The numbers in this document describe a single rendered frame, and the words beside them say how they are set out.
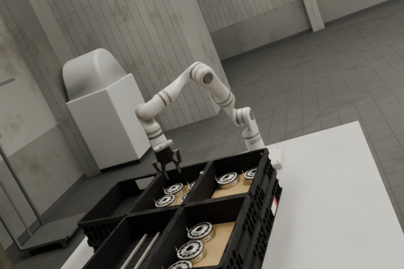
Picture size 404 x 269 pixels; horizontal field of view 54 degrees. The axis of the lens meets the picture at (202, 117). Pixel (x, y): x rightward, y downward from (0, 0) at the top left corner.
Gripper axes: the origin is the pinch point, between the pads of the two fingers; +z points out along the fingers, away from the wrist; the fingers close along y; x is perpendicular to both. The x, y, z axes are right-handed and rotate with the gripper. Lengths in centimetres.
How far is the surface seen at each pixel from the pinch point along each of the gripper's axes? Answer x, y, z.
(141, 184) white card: -39.1, 10.7, 11.6
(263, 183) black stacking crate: 27.7, -27.7, 13.4
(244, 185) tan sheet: 13.5, -25.1, 17.3
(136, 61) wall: -458, -110, -24
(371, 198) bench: 53, -58, 30
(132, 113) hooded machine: -385, -58, 34
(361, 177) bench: 38, -68, 30
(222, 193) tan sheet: 8.8, -15.4, 17.3
